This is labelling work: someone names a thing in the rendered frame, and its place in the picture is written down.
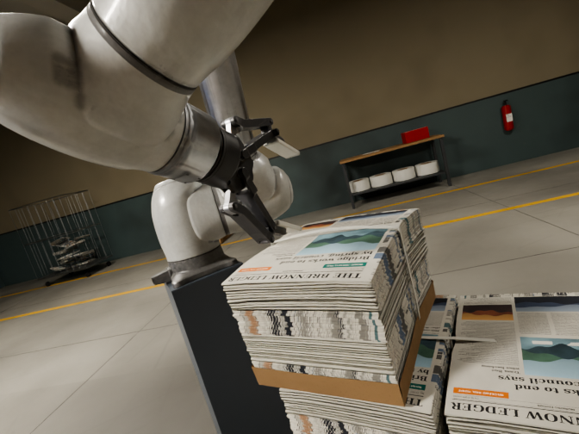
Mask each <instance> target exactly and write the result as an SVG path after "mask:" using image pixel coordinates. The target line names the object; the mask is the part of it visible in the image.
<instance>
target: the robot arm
mask: <svg viewBox="0 0 579 434"><path fill-rule="evenodd" d="M273 1H274V0H90V2H89V3H88V5H87V6H86V8H85V9H84V10H83V11H82V12H81V13H80V14H79V15H77V16H76V17H75V18H73V19H72V21H71V22H70V23H69V24H68V26H66V25H65V24H63V23H61V22H58V21H56V20H54V19H53V18H51V17H49V16H46V15H35V14H27V13H0V124H2V125H3V126H5V127H7V128H8V129H10V130H12V131H14V132H16V133H19V134H20V135H22V136H24V137H26V138H28V139H30V140H32V141H35V142H37V143H39V144H42V145H44V146H47V147H49V148H51V149H54V150H55V151H58V152H62V153H64V154H67V155H70V156H72V157H74V158H79V159H82V160H84V161H88V162H91V163H94V164H99V165H103V166H107V167H111V168H116V169H120V170H140V171H147V172H148V173H150V174H153V175H155V176H162V177H166V178H169V179H168V180H165V181H163V182H161V183H158V184H156V185H155V187H154V191H153V197H152V217H153V224H154V228H155V231H156V233H157V236H158V239H159V243H160V245H161V248H162V250H163V252H164V254H165V256H166V259H167V262H168V265H169V266H168V267H166V269H165V270H162V271H160V272H159V273H158V274H156V275H154V276H152V277H151V278H152V281H153V285H158V284H161V283H166V282H172V283H171V284H172V287H173V288H179V287H182V286H183V285H185V284H187V283H189V282H193V281H195V280H197V279H199V278H201V277H204V276H207V275H209V274H212V273H214V272H216V271H218V270H222V269H225V268H227V267H230V266H233V265H235V264H237V263H238V262H237V259H236V258H235V257H229V256H227V255H226V254H224V252H223V250H222V248H221V244H220V240H219V239H221V238H223V237H225V236H226V235H228V234H232V233H239V232H243V231H245V232H246V233H248V234H249V235H250V236H251V237H252V238H253V239H254V240H255V241H256V242H257V243H258V244H259V245H264V244H271V243H274V241H275V238H274V236H273V235H275V236H282V235H286V233H294V232H300V231H301V230H302V227H301V226H297V225H294V224H290V223H288V222H284V221H281V220H274V219H276V218H277V217H279V216H280V215H282V214H283V213H285V212H286V211H287V210H288V209H289V208H290V205H291V203H292V202H293V189H292V185H291V181H290V178H289V177H288V175H287V174H286V173H285V172H284V171H283V170H282V169H280V168H278V167H277V166H271V164H270V162H269V159H268V158H267V157H266V156H265V155H264V154H262V153H261V152H259V151H258V149H259V148H260V147H261V146H264V147H266V148H268V149H270V150H271V151H273V152H275V153H277V154H278V155H280V156H282V157H284V158H292V157H295V156H298V155H300V152H299V151H298V150H296V149H295V148H294V147H292V146H290V145H288V144H287V143H285V142H284V139H283V138H282V137H281V136H279V134H280V133H279V130H278V129H277V128H275V129H272V128H271V125H273V120H272V118H258V119H249V115H248V112H247V107H246V100H245V97H244V93H243V89H242V85H241V81H240V75H239V68H238V64H237V60H236V57H235V52H234V50H235V49H236V48H237V47H238V46H239V45H240V43H241V42H242V41H243V40H244V39H245V38H246V37H247V36H248V34H249V33H250V32H251V31H252V29H253V28H254V26H255V25H256V24H257V23H258V21H259V20H260V18H261V17H262V16H263V15H264V13H265V12H266V10H268V8H269V7H270V6H271V4H272V2H273ZM198 86H199V87H200V90H201V93H202V99H203V101H204V104H205V108H206V110H207V113H205V112H203V111H201V110H200V109H199V108H196V107H195V106H193V105H191V104H189V103H188V101H189V99H190V97H191V95H192V94H193V92H194V91H195V89H196V88H197V87H198ZM257 129H260V130H261V134H259V135H258V136H256V137H255V138H253V134H252V130H257ZM202 183H203V185H202Z"/></svg>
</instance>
